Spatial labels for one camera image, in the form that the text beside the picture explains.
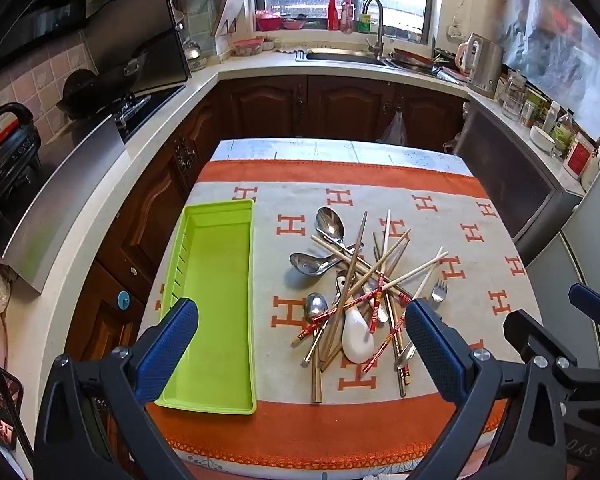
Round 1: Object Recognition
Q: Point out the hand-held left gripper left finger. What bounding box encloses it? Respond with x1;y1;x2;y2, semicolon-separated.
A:
34;298;201;480

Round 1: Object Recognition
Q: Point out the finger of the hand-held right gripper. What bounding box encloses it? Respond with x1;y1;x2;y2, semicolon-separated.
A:
569;283;600;328
503;310;600;396

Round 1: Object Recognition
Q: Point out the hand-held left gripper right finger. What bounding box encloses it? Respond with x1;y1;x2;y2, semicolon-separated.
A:
405;299;568;480

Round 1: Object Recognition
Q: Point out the small metal spoon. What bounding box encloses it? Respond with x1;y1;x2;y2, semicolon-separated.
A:
393;342;417;370
304;292;330;361

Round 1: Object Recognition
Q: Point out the metal fork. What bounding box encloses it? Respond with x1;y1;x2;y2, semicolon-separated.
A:
415;280;449;311

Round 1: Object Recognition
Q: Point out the green plastic utensil tray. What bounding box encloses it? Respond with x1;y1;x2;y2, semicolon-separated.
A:
153;199;258;415

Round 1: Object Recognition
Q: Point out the white ceramic spoon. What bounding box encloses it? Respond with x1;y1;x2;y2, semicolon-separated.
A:
334;280;378;365

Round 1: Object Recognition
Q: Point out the pile of chopsticks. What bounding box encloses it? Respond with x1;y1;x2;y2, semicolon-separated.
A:
291;209;451;405

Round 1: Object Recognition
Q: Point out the metal soup spoon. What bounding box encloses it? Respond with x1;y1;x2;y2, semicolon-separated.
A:
289;242;366;277

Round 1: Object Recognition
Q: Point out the large textured-handle metal spoon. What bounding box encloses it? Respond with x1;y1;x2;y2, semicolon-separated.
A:
315;206;381;281

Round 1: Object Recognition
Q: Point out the grey refrigerator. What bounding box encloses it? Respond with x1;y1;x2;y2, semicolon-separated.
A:
512;125;600;361

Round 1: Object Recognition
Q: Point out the red canister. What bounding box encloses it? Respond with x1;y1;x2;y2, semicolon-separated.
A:
562;135;598;181

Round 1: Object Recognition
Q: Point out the stainless steel cabinet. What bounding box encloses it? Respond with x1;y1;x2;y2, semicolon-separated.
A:
452;97;586;268

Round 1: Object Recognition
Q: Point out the white bowl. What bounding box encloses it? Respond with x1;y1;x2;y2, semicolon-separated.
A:
530;125;557;153

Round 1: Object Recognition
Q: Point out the green-label plastic bottle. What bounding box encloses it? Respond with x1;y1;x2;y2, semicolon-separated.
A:
550;110;576;158

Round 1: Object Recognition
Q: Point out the orange white printed blanket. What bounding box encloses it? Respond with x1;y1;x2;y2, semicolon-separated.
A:
137;159;546;471

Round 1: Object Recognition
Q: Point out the glass jar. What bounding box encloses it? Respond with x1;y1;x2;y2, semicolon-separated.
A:
502;70;528;121

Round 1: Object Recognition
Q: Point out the hanging plastic bag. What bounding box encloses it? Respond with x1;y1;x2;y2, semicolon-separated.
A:
380;110;408;146

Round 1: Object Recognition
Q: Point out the black red pressure cooker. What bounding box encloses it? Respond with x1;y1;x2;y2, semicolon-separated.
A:
0;102;43;256

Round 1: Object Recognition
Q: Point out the black gas stove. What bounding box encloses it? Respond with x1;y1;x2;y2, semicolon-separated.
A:
112;82;187;145

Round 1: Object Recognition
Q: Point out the steel electric kettle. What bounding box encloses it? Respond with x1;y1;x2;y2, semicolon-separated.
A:
455;33;505;100

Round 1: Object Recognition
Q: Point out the black wok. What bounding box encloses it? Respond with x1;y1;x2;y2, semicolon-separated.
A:
56;67;146;121

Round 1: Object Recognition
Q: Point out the red frying pan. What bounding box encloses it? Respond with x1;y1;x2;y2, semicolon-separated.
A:
391;47;438;68

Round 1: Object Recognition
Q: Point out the pink lidded bowl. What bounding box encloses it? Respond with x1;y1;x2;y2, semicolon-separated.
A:
232;37;266;57

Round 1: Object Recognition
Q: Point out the steel sink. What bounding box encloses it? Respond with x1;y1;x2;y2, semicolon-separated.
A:
295;49;396;67

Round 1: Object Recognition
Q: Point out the steel faucet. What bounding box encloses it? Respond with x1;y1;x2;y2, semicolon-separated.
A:
362;0;386;56

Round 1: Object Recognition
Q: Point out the pale cutting board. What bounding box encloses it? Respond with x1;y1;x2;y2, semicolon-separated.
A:
211;0;246;38

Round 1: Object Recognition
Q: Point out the shiny plastic wall sheet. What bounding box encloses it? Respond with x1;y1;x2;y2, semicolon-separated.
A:
505;0;600;126

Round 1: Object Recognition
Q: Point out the black wall cabinet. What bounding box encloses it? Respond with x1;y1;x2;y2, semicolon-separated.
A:
0;0;88;68

